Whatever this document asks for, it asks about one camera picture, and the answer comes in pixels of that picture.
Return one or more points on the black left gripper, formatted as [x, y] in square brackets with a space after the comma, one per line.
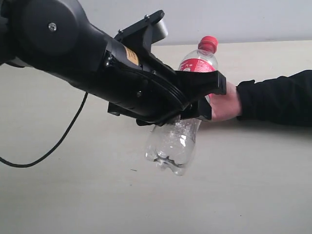
[138, 85]

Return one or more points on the clear red-label cola bottle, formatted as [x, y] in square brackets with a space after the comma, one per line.
[172, 145]

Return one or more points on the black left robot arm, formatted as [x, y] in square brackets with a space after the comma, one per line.
[55, 36]

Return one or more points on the black-sleeved forearm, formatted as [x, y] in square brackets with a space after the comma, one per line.
[283, 100]

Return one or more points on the person's open hand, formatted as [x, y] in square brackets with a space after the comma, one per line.
[226, 107]

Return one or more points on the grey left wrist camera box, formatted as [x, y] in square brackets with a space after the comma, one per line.
[144, 32]

